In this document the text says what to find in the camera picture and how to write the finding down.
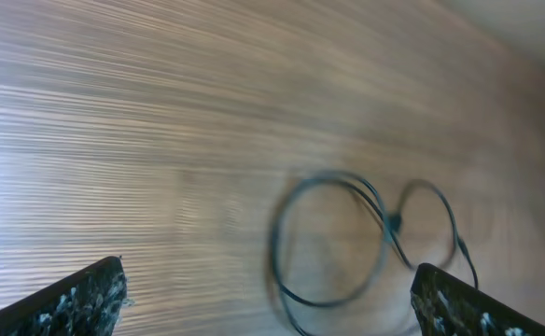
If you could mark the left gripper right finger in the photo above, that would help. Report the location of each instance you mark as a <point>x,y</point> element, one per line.
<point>445,305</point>

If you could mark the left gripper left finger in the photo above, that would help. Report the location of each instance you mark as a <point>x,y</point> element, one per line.
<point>87,302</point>

